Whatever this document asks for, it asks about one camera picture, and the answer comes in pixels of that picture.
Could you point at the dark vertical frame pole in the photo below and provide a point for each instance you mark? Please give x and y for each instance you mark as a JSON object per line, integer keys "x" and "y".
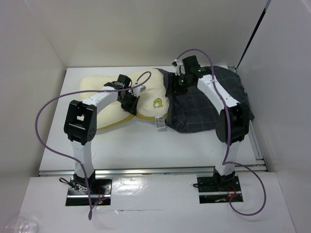
{"x": 254, "y": 32}

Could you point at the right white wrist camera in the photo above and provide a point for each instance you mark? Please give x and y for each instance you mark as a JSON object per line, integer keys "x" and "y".
{"x": 179, "y": 67}

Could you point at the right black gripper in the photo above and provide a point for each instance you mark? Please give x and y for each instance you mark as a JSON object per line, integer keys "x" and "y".
{"x": 172, "y": 79}

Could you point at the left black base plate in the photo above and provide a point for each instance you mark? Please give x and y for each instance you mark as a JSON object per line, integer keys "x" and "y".
{"x": 101, "y": 188}

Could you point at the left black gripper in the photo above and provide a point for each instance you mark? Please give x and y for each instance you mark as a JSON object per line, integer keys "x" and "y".
{"x": 131, "y": 108}

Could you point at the cream yellow pillow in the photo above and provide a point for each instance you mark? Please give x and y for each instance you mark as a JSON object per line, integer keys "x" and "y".
{"x": 152, "y": 103}

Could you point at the dark grey plaid pillowcase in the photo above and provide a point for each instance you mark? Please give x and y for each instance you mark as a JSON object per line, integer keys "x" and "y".
{"x": 193, "y": 112}

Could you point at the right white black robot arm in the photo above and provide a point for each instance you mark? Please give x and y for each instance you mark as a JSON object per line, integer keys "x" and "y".
{"x": 233, "y": 121}

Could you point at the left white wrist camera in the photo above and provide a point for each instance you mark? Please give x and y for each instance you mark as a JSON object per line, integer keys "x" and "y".
{"x": 138, "y": 89}

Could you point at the clear plastic object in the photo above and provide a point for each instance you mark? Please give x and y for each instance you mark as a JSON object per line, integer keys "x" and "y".
{"x": 21, "y": 224}

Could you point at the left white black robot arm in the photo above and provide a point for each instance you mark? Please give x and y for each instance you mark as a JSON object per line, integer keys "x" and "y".
{"x": 81, "y": 122}

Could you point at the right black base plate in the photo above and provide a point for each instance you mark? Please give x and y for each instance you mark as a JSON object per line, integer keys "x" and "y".
{"x": 208, "y": 184}

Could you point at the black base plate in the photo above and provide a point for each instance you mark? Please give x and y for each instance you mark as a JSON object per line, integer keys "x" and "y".
{"x": 101, "y": 188}
{"x": 208, "y": 184}

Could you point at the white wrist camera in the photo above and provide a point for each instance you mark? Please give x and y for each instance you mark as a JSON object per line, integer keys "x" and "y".
{"x": 179, "y": 67}
{"x": 138, "y": 89}

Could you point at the aluminium rail front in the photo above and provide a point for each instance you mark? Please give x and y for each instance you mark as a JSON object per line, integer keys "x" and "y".
{"x": 181, "y": 170}

